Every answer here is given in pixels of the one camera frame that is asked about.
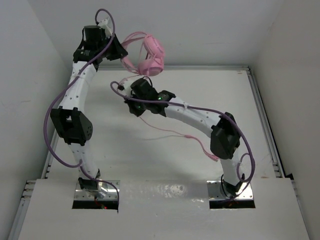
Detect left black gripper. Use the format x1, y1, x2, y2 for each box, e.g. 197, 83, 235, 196
97, 33, 128, 61

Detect pink headphones with cable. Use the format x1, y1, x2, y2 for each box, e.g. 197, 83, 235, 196
120, 31, 219, 162

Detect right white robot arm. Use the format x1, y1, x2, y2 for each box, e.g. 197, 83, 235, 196
118, 78, 244, 196

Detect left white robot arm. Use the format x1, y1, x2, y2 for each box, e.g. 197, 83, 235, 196
50, 23, 128, 192

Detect white front cover board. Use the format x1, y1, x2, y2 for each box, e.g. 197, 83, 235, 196
19, 178, 309, 240

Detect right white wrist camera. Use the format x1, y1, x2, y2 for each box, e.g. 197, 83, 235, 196
117, 79, 135, 97

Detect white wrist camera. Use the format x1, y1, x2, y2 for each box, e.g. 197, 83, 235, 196
117, 79, 135, 97
98, 17, 113, 38

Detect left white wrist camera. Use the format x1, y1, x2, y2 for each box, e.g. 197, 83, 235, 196
98, 17, 113, 38

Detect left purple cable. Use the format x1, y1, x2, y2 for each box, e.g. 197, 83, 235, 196
43, 8, 121, 198

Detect purple cable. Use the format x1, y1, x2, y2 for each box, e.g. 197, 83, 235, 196
110, 81, 256, 201
43, 8, 121, 198

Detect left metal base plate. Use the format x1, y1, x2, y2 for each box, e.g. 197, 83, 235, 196
73, 180, 120, 201

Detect metal base plate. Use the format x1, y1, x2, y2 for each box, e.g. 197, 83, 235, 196
73, 180, 120, 201
206, 180, 254, 201

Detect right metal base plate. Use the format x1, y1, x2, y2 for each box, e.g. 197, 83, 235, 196
206, 180, 254, 201

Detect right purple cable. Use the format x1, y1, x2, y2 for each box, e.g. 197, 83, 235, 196
110, 81, 256, 201

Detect aluminium table frame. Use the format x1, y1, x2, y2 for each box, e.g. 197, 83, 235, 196
7, 65, 296, 240

